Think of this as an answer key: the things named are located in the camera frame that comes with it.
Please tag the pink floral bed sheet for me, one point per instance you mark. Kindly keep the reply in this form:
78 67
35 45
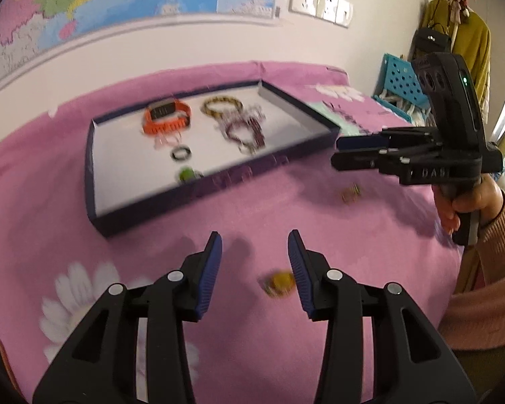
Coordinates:
249 347

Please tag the yellow hanging garment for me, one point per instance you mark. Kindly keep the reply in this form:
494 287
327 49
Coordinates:
473 42

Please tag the white wall switch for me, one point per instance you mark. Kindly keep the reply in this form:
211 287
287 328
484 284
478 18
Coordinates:
344 15

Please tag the blue perforated plastic basket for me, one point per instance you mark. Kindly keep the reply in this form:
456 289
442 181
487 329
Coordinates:
399 91

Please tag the person right hand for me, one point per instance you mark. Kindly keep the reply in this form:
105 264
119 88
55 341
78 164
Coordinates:
487 199

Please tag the black handbag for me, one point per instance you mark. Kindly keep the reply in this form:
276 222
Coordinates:
434 37

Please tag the orange smart watch band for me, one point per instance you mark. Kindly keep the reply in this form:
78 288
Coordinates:
166 116

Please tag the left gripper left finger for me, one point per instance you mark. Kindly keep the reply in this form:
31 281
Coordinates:
97 363

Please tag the pink sweater right sleeve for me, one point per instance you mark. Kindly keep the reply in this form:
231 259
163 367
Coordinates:
475 320

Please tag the tortoiseshell bangle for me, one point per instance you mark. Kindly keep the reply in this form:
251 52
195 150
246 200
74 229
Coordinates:
220 107

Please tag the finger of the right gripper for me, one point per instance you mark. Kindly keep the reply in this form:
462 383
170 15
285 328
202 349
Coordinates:
354 160
361 142

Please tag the black tracking camera box right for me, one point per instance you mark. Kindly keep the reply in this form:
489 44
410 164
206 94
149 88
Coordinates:
446 81

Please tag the dark blue box tray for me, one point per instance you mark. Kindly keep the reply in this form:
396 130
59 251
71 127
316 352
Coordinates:
131 178

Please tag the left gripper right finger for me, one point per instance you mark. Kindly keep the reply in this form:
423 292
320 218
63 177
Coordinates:
412 362

